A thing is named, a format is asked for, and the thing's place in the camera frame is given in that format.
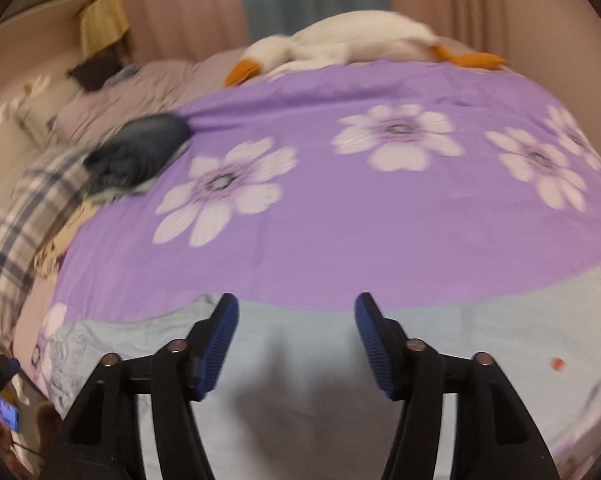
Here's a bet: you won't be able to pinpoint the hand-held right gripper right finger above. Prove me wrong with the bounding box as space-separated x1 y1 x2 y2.
355 291 561 480

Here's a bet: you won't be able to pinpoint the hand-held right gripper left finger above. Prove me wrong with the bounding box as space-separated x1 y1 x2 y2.
55 292 240 480

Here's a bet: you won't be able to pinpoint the light blue strawberry pants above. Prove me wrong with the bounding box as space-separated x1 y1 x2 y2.
48 265 601 480

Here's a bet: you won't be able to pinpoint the small lit screen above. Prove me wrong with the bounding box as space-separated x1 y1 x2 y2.
0 395 22 432

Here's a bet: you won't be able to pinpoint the yellow cartoon printed cloth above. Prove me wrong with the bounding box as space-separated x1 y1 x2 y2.
33 200 101 277

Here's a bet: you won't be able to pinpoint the plaid pillow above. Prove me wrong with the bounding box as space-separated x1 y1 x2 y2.
0 147 98 335

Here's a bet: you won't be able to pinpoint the purple floral bed sheet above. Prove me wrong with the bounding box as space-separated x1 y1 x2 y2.
13 57 601 396

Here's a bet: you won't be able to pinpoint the folded grey-green cloth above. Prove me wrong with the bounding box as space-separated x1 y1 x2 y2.
88 177 155 204

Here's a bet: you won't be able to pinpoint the folded dark jeans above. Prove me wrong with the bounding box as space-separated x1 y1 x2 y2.
83 113 194 193

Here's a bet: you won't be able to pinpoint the grey-pink duvet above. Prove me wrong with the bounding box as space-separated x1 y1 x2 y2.
55 57 242 143

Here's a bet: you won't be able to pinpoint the beige pillow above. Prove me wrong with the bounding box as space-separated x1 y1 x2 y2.
15 77 84 136

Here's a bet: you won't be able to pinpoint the white goose plush toy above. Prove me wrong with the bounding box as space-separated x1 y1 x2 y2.
224 10 507 88

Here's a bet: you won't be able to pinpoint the pink curtain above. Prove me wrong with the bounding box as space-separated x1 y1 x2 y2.
105 0 251 63
385 0 601 91

